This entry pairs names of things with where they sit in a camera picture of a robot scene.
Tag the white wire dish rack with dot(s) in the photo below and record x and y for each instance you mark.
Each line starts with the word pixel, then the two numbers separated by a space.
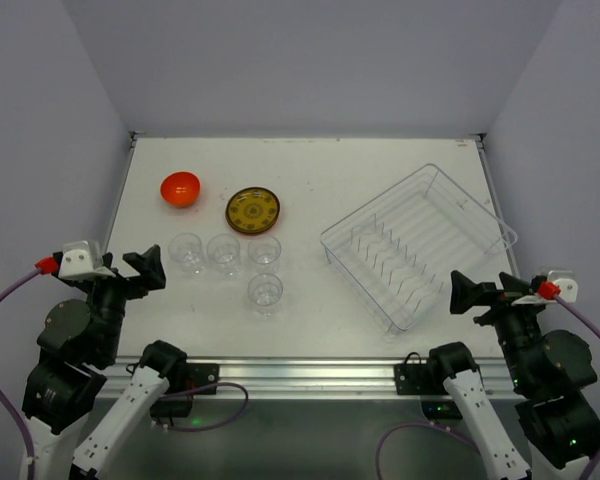
pixel 398 250

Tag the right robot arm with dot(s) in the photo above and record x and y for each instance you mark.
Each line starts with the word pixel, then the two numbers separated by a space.
pixel 549 370

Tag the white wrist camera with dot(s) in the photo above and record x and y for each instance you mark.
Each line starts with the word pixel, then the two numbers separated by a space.
pixel 549 286
pixel 80 261

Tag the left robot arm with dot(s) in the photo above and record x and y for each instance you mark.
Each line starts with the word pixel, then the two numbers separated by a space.
pixel 79 341

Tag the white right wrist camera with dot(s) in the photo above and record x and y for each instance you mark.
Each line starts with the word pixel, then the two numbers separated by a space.
pixel 549 286

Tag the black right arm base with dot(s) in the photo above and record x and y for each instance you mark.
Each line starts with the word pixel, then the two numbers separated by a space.
pixel 416 376

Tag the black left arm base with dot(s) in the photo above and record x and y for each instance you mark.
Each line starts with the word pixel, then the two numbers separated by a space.
pixel 185 385

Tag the aluminium mounting rail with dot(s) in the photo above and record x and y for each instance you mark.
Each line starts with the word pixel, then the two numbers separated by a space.
pixel 314 379

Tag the orange plastic bowl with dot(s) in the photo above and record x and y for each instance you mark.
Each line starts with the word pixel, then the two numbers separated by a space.
pixel 180 189

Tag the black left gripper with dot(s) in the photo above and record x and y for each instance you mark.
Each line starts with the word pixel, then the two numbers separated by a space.
pixel 112 280

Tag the dark olive plastic plate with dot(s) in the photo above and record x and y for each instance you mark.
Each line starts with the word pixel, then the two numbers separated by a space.
pixel 253 211

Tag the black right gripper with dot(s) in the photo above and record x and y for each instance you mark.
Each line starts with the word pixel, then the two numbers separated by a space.
pixel 502 302

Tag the clear plastic cup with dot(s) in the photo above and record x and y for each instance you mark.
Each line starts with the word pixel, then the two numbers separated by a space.
pixel 264 253
pixel 224 254
pixel 265 292
pixel 186 251

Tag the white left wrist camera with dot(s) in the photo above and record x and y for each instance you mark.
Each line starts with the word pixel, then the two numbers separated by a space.
pixel 80 261

